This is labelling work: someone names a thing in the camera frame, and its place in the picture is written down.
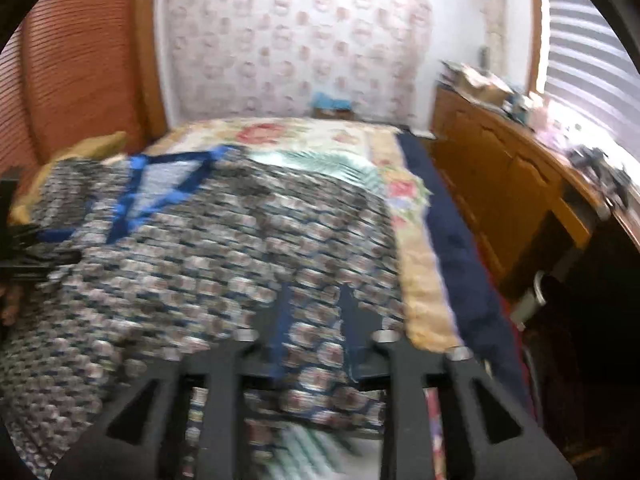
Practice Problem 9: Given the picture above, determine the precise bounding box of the spare black gripper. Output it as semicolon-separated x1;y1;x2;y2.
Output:
570;146;610;172
597;164;632;209

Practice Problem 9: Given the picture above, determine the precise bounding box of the brown slatted wooden headboard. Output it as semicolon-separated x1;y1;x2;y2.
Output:
0;0;168;178

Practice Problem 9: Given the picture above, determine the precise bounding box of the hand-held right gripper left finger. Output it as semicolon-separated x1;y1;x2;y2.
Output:
50;282;296;480

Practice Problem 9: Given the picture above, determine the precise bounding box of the navy bed sheet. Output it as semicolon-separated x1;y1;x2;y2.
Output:
400;132;533;411

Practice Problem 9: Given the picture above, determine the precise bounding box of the patterned mattress against wall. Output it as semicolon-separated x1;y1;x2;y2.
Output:
155;0;436;127

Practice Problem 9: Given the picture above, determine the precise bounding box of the person's left hand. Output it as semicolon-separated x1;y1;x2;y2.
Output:
0;284;22;328

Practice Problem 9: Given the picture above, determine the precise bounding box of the floral bed blanket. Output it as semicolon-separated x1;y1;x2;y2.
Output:
145;117;466;353

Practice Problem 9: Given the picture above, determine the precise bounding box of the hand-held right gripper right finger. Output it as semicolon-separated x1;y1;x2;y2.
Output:
337;282;576;480

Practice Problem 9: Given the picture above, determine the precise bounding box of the grey window blind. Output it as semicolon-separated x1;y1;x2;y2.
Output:
542;0;640;158

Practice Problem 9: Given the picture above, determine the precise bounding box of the small cardboard box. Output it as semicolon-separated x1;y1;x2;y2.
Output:
312;107;357;122

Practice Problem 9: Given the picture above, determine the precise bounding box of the dark circle patterned garment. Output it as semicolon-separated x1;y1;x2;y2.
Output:
0;147;408;480

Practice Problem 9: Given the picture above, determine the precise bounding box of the open cardboard box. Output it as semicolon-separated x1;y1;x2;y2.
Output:
451;61;514;107

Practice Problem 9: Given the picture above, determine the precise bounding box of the long wooden cabinet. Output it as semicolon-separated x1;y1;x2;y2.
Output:
430;85;640;293

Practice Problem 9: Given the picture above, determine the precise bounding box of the blue plastic pack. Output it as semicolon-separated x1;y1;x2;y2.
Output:
311;91;355;111

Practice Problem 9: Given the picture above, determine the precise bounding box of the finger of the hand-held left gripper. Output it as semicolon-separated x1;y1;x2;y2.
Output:
10;225;83;281

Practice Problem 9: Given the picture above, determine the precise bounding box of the wooden window frame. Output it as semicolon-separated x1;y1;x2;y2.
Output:
526;0;550;97

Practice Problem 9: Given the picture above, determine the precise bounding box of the leaf print bed sheet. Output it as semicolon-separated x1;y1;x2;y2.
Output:
250;152;383;198

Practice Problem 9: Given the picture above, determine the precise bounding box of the yellow embroidered pillow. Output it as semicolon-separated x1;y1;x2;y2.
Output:
10;131;130;225

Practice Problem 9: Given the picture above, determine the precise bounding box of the grey trash bin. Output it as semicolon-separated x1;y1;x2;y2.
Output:
509;269;552;327

